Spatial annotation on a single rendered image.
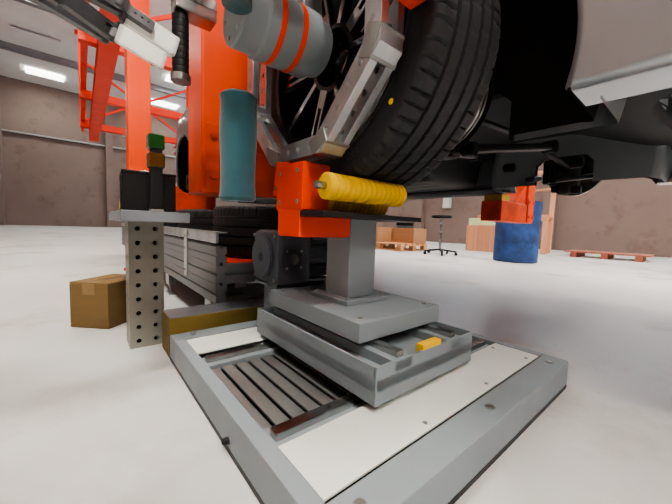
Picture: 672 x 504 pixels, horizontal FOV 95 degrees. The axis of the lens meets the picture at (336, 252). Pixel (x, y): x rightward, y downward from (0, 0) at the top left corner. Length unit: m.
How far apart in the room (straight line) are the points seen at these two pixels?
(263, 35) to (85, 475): 0.86
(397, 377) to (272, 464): 0.27
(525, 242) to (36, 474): 5.07
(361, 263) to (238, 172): 0.39
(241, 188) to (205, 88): 0.47
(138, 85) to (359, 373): 2.90
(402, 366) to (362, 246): 0.34
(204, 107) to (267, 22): 0.46
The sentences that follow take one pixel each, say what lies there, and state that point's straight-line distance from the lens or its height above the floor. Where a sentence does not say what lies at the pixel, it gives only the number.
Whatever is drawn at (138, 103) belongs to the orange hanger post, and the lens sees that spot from 3.14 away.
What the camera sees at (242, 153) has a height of 0.59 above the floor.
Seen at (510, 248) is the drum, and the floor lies 0.21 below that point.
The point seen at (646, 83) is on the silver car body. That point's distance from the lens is 0.96.
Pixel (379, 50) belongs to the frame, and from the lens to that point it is 0.64.
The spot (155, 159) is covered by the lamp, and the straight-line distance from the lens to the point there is 1.01.
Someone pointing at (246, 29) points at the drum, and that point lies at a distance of 0.76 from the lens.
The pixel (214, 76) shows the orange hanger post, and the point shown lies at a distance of 1.20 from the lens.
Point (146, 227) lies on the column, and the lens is 1.19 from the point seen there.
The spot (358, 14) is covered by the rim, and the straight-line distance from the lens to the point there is 0.88.
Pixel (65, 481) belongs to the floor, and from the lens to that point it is 0.76.
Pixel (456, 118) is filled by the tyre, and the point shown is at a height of 0.67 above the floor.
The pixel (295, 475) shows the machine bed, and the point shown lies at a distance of 0.53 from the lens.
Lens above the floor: 0.42
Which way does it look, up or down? 5 degrees down
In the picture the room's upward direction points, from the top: 2 degrees clockwise
